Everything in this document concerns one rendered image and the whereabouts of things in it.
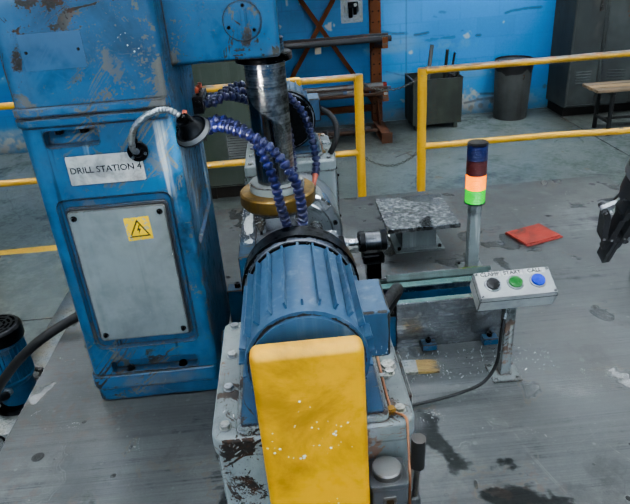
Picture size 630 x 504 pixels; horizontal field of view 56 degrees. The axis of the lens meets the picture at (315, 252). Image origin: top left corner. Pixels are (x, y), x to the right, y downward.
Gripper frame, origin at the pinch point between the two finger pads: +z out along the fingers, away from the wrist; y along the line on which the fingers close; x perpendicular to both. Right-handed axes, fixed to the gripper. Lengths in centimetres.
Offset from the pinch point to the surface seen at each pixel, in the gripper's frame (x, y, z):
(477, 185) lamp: -47, 10, 30
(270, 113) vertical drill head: -33, 67, -15
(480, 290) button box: 1.1, 25.0, 10.3
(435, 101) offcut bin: -400, -87, 290
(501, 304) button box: 3.4, 20.4, 13.2
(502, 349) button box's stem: 7.2, 18.2, 27.2
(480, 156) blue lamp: -51, 9, 22
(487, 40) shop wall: -465, -154, 269
